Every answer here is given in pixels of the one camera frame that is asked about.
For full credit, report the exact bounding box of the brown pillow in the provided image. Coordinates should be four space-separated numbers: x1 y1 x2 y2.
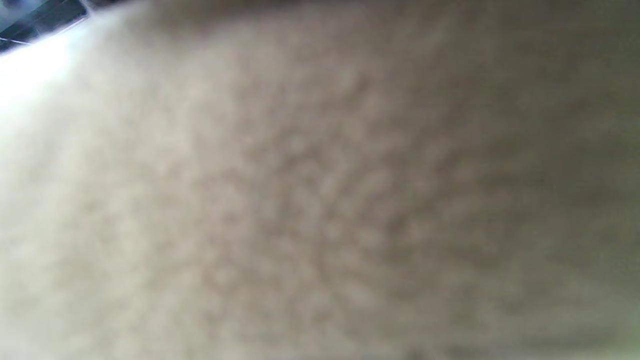
0 0 640 360

